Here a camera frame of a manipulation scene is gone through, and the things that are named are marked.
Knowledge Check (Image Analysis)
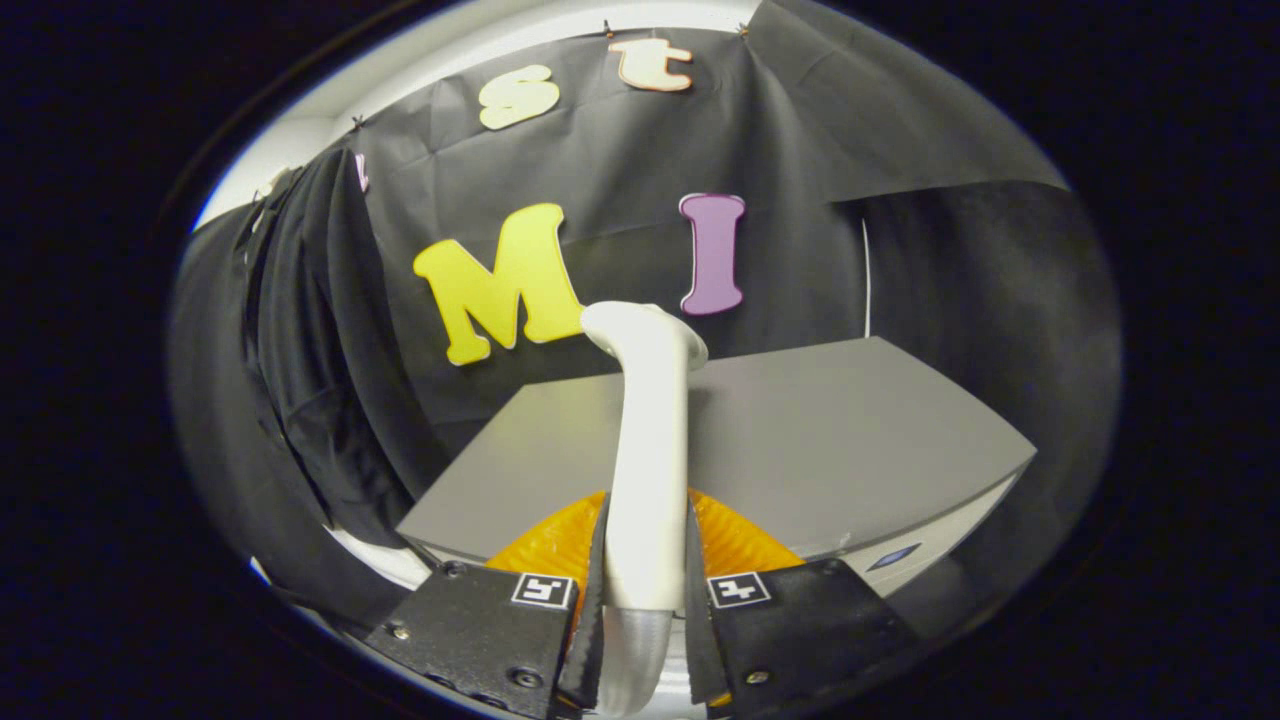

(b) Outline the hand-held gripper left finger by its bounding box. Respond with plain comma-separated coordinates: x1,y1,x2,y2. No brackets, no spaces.
365,490,611,720

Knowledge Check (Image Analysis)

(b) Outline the black backdrop cloth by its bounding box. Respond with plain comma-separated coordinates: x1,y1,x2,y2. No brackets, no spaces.
170,0,1121,641

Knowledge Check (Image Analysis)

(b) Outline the black suit jacket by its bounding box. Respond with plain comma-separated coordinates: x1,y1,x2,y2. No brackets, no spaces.
240,150,426,549

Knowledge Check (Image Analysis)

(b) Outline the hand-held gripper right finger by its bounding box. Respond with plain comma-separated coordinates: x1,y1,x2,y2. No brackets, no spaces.
683,488,926,713

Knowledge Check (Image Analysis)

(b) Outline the grey cabinet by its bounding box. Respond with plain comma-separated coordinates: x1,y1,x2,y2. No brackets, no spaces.
395,337,1038,601

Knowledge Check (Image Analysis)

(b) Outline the white garment steamer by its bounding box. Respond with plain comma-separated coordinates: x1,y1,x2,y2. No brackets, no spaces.
580,300,709,716

